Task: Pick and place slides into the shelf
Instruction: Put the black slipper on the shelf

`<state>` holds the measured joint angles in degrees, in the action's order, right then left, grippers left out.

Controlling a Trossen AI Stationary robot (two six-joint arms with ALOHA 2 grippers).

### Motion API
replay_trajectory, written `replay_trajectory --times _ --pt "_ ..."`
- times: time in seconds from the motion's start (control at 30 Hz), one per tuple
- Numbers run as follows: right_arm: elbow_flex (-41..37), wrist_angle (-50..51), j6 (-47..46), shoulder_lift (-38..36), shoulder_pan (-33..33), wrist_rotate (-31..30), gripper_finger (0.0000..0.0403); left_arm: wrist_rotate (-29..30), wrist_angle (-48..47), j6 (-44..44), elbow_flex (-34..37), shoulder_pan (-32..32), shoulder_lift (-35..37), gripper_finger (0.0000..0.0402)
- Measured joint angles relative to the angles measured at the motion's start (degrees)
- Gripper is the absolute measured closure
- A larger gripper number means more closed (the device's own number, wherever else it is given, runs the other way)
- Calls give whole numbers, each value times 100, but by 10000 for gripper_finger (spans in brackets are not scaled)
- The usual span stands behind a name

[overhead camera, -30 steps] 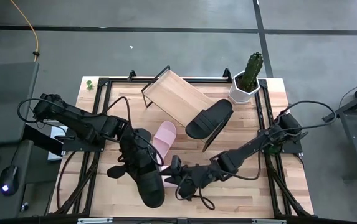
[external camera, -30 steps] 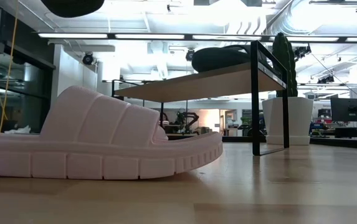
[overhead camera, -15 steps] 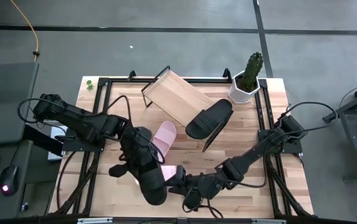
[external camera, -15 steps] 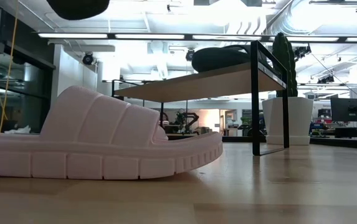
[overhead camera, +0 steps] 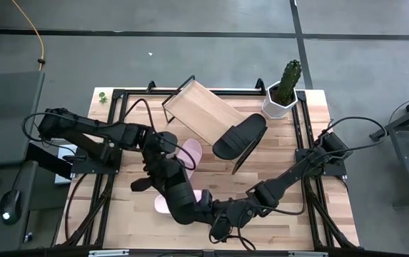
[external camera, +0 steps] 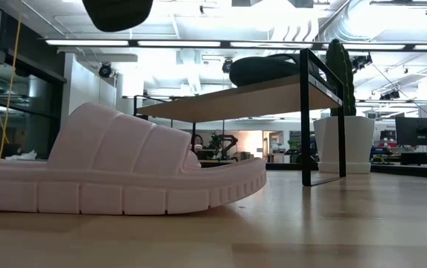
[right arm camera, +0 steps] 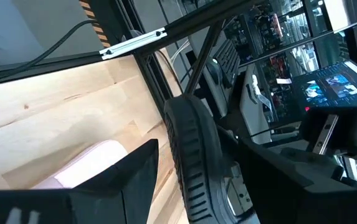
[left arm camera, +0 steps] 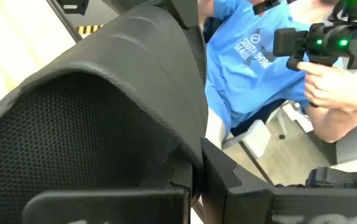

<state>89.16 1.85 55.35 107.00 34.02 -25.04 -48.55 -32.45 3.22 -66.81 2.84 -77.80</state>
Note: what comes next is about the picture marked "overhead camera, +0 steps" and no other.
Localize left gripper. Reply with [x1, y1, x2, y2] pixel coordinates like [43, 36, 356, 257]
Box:
[141, 131, 191, 188]

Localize pink foam slide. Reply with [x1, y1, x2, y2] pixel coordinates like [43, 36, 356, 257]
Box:
[174, 138, 203, 179]
[153, 188, 203, 215]

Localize black ridged slide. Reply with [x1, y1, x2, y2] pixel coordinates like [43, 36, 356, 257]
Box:
[212, 113, 268, 161]
[163, 170, 205, 226]

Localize white box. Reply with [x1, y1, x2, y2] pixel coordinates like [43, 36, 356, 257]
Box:
[54, 143, 79, 186]

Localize white hexagonal plant pot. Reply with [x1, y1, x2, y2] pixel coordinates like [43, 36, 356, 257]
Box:
[261, 81, 299, 121]

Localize green cactus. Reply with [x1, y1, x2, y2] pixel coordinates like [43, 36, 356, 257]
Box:
[273, 59, 303, 107]

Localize black computer mouse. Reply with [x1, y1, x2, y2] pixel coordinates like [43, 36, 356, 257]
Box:
[0, 188, 22, 226]

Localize grey flat panel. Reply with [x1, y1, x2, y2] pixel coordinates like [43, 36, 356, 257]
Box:
[0, 70, 46, 168]

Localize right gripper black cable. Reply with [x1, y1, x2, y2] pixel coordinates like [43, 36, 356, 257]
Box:
[208, 199, 308, 251]

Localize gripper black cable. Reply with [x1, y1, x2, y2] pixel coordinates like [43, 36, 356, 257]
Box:
[208, 199, 308, 251]
[120, 98, 198, 171]

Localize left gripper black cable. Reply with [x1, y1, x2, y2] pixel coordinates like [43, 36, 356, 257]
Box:
[120, 98, 198, 171]

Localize wooden shelf black metal frame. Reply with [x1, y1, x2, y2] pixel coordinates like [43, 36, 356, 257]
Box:
[161, 74, 269, 176]

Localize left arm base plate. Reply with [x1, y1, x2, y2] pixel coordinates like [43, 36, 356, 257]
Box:
[71, 142, 123, 176]

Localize silver metal bracket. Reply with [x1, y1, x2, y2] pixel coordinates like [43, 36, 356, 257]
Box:
[288, 251, 328, 257]
[88, 249, 130, 257]

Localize black table frame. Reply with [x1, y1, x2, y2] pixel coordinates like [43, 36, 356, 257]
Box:
[56, 76, 360, 251]

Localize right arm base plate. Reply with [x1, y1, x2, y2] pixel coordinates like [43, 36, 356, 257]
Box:
[295, 148, 348, 178]

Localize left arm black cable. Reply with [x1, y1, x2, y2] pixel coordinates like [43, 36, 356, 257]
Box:
[21, 112, 70, 143]

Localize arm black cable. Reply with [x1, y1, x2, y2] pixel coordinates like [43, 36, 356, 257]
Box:
[327, 116, 389, 153]
[21, 112, 70, 143]

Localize yellow cable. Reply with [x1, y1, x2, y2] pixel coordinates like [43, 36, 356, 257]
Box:
[10, 0, 46, 71]

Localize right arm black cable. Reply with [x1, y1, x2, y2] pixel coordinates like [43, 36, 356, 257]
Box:
[327, 116, 389, 153]

